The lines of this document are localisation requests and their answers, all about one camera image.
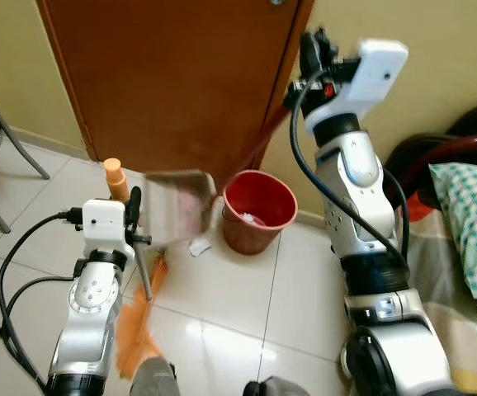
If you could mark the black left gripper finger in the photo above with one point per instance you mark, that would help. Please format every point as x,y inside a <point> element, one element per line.
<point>134,206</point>

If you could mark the metal dustpan with orange grip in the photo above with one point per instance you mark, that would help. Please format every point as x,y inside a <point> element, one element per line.
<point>181,206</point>

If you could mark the orange bristle broom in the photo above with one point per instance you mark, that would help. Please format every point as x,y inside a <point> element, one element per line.
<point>139,330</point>

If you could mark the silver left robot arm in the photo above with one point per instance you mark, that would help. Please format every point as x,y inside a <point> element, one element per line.
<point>90,305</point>

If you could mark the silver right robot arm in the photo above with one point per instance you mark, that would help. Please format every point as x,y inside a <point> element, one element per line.
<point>354,173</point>

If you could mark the white paper scrap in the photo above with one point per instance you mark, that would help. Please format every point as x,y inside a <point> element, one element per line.
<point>200,247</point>

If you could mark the red plastic bucket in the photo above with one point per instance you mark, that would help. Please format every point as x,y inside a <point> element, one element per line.
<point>247,235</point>

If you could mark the white waste in bucket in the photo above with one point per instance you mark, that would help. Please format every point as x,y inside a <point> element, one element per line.
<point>253,219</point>

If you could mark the brown wooden door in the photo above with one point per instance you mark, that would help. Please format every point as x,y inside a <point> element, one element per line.
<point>172,82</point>

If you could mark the dark wooden bed headboard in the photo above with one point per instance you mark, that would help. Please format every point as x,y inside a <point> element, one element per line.
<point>412,153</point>

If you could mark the grey robot left leg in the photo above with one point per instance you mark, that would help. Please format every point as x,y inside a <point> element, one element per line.
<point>152,378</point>

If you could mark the grey robot leg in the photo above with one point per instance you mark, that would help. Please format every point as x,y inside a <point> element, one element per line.
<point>152,378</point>
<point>280,388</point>

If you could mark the green checked pillow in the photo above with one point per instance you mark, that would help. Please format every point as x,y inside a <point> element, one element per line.
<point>469,223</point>

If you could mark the patterned bed blanket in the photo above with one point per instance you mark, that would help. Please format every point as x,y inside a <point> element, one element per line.
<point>436,272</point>

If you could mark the grey robot right leg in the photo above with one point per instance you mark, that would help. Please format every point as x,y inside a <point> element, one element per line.
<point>280,388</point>

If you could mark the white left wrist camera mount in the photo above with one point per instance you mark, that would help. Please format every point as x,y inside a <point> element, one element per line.
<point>102,221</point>

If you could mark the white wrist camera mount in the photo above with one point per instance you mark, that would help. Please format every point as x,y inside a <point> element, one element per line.
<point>370,78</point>
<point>102,221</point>

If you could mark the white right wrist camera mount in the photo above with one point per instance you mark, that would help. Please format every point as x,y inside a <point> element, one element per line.
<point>370,78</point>

